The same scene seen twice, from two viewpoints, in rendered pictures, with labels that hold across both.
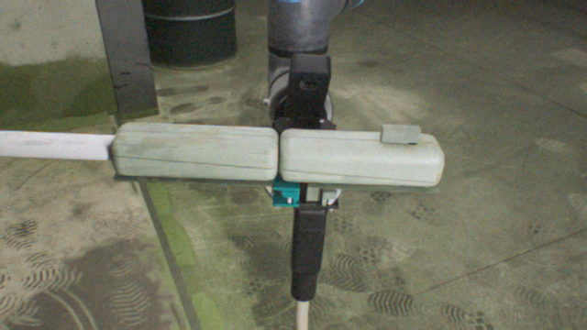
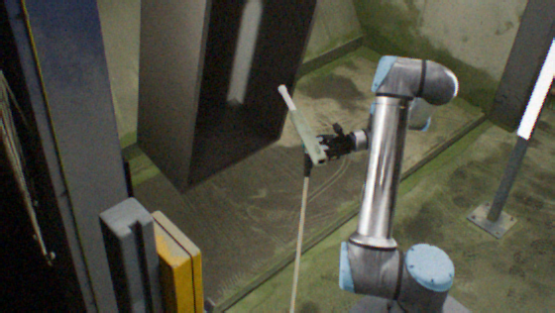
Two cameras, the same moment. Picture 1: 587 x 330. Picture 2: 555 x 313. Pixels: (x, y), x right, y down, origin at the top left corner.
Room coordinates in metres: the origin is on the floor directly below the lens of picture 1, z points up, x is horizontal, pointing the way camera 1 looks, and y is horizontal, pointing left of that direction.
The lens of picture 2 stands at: (-0.34, -1.64, 2.26)
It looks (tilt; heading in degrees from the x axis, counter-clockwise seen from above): 38 degrees down; 70
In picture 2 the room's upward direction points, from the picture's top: 4 degrees clockwise
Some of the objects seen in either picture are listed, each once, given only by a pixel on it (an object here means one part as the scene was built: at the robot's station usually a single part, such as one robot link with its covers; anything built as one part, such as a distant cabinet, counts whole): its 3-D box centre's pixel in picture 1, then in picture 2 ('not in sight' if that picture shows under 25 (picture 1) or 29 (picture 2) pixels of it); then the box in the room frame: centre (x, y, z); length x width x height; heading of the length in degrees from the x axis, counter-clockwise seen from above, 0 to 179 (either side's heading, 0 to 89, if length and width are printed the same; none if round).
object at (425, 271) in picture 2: not in sight; (422, 278); (0.50, -0.75, 0.83); 0.17 x 0.15 x 0.18; 152
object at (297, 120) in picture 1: (301, 141); (338, 146); (0.54, -0.02, 0.76); 0.12 x 0.08 x 0.09; 1
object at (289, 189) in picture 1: (286, 184); not in sight; (0.40, 0.00, 0.78); 0.04 x 0.03 x 0.02; 0
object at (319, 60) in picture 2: not in sight; (224, 107); (0.36, 1.22, 0.11); 2.70 x 0.02 x 0.13; 25
